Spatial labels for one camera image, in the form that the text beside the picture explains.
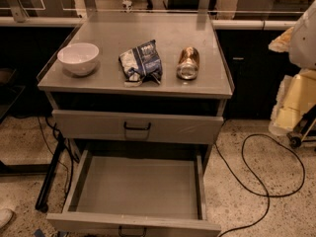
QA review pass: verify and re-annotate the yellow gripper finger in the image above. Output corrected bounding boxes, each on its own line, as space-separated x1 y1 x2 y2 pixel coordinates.
269 69 316 135

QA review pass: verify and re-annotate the gold soda can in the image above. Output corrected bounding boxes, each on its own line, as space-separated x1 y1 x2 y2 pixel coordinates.
177 46 199 80

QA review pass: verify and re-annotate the white shoe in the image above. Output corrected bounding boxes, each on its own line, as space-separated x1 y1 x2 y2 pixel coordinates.
0 208 14 228

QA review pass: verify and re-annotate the black table leg frame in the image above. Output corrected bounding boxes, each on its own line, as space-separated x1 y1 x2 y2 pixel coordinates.
0 137 65 213

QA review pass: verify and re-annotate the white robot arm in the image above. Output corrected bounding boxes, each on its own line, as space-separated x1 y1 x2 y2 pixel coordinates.
269 12 316 135

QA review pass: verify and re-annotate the grey drawer cabinet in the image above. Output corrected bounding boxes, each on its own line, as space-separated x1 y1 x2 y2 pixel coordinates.
39 12 233 237

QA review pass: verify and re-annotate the black wheeled cart base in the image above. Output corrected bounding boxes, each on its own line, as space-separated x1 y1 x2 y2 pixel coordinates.
287 118 316 149

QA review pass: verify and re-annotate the closed upper grey drawer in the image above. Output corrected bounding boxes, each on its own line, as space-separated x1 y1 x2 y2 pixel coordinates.
52 110 223 144

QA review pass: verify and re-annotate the open middle grey drawer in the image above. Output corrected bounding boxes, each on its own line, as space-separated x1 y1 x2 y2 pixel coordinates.
46 151 221 237

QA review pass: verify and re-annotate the white ceramic bowl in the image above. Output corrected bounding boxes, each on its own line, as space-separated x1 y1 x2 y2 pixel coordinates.
57 42 100 76

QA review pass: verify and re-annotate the blue chip bag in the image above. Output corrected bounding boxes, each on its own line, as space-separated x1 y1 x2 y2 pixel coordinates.
118 39 163 87

